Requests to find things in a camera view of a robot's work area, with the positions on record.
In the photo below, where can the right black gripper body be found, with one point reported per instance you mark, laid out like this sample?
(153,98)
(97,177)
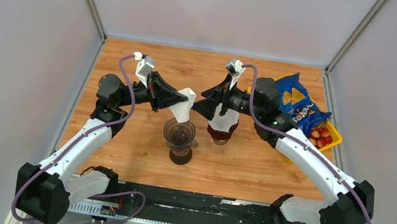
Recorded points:
(234,99)

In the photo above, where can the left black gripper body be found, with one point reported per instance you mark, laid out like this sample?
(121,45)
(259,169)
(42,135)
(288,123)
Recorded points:
(141,94)

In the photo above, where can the amber coffee dripper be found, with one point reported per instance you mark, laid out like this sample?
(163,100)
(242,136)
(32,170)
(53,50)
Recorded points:
(221,134)

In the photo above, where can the grey smoky coffee dripper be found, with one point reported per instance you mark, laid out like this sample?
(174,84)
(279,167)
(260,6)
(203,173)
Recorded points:
(180,137)

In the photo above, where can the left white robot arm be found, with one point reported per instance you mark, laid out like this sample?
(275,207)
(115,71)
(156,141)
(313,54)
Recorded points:
(45,191)

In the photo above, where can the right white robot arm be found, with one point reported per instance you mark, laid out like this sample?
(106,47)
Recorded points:
(346,201)

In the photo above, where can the clear glass server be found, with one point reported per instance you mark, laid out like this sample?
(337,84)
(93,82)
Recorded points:
(219,141)

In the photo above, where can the brown glass carafe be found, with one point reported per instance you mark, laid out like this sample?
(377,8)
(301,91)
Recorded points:
(182,158)

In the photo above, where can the blue chips bag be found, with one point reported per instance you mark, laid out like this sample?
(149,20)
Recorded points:
(296,102)

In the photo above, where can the red strawberries cluster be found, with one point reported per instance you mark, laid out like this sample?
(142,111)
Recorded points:
(321,137)

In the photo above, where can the yellow plastic tray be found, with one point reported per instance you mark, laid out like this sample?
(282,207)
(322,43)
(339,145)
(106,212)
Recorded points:
(267,111)

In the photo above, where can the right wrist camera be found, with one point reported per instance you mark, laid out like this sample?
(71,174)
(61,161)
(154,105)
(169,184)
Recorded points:
(235,69)

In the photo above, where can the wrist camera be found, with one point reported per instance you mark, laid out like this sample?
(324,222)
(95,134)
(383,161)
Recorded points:
(235,69)
(144,66)

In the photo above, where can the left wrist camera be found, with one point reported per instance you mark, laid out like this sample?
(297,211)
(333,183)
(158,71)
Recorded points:
(144,66)

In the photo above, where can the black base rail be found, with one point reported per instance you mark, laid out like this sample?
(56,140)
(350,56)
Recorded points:
(173,206)

